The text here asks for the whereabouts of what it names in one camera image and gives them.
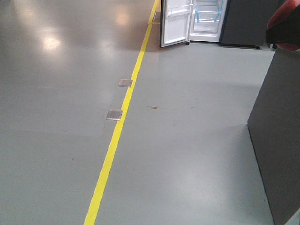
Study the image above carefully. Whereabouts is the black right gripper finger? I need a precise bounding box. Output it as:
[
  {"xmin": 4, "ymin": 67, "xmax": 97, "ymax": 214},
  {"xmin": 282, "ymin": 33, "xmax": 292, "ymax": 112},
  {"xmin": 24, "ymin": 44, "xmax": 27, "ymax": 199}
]
[{"xmin": 266, "ymin": 10, "xmax": 300, "ymax": 45}]

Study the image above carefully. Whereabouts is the red yellow apple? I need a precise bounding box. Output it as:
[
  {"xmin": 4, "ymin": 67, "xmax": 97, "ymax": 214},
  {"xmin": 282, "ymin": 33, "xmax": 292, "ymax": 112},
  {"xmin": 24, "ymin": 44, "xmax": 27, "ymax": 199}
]
[{"xmin": 267, "ymin": 0, "xmax": 300, "ymax": 51}]

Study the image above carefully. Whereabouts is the dark grey closed fridge door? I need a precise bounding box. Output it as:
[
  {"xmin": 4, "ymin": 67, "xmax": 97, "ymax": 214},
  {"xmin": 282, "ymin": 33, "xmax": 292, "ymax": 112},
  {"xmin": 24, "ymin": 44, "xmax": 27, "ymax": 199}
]
[{"xmin": 220, "ymin": 0, "xmax": 278, "ymax": 49}]

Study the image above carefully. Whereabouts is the white fridge interior body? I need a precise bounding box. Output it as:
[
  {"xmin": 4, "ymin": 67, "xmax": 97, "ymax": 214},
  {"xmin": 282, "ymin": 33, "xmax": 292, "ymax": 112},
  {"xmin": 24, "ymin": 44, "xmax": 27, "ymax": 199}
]
[{"xmin": 189, "ymin": 0, "xmax": 228, "ymax": 42}]

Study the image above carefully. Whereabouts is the grey stone counter cabinet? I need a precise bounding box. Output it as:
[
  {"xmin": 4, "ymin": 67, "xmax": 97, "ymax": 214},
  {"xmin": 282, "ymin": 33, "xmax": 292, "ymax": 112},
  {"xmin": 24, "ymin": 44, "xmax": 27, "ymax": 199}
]
[{"xmin": 247, "ymin": 49, "xmax": 300, "ymax": 225}]

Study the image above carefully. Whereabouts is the metal floor plate far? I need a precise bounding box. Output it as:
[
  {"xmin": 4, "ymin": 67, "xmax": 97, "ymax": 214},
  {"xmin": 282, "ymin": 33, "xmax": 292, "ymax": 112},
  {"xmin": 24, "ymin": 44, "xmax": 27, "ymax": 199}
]
[{"xmin": 118, "ymin": 79, "xmax": 133, "ymax": 88}]

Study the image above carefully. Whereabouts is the metal floor plate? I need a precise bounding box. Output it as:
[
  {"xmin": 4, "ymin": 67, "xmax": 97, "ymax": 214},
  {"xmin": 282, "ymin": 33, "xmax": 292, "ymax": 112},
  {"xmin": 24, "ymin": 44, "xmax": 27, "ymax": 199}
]
[
  {"xmin": 105, "ymin": 110, "xmax": 123, "ymax": 121},
  {"xmin": 118, "ymin": 79, "xmax": 133, "ymax": 88}
]

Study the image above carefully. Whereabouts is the metal floor plate near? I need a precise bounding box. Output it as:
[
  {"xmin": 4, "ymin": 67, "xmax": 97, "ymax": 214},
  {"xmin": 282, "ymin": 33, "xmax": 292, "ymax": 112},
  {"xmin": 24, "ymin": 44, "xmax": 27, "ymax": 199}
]
[{"xmin": 105, "ymin": 110, "xmax": 123, "ymax": 121}]

